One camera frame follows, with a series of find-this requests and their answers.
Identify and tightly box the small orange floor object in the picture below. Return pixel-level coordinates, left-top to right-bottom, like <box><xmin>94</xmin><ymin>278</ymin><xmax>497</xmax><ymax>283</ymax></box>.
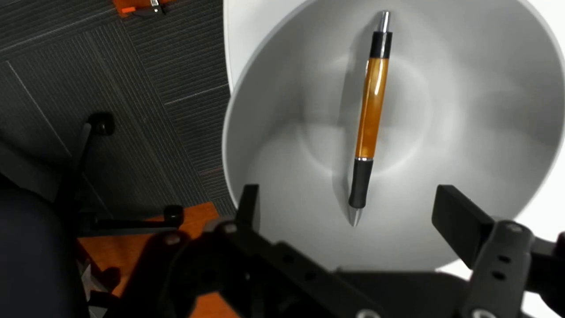
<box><xmin>112</xmin><ymin>0</ymin><xmax>170</xmax><ymax>18</ymax></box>

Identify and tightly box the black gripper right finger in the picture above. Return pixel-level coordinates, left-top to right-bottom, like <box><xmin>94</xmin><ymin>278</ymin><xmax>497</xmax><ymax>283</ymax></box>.
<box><xmin>431</xmin><ymin>184</ymin><xmax>565</xmax><ymax>318</ymax></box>

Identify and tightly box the orange and black pen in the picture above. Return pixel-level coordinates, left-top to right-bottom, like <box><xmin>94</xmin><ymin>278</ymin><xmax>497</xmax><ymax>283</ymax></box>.
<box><xmin>347</xmin><ymin>9</ymin><xmax>394</xmax><ymax>228</ymax></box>

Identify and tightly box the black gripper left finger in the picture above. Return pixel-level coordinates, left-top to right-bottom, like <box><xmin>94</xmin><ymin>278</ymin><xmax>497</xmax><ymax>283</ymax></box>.
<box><xmin>156</xmin><ymin>184</ymin><xmax>385</xmax><ymax>318</ymax></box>

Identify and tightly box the grey bowl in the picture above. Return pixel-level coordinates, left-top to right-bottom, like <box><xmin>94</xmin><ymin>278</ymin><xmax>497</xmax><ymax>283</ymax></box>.
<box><xmin>221</xmin><ymin>0</ymin><xmax>565</xmax><ymax>274</ymax></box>

